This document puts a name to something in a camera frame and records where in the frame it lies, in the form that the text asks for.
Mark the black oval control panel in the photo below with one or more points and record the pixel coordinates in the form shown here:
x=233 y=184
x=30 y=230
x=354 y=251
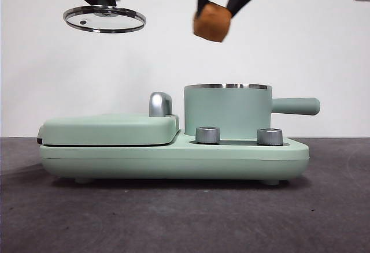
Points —
x=237 y=142

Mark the mint green breakfast machine base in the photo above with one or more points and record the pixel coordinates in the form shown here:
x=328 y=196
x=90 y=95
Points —
x=173 y=160

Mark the glass pot lid green knob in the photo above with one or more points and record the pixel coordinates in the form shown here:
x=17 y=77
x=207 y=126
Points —
x=121 y=19

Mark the silver control knob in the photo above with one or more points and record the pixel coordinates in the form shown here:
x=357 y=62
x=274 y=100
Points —
x=269 y=137
x=207 y=135

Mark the brown potato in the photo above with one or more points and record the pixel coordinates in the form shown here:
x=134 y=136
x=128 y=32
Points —
x=212 y=22

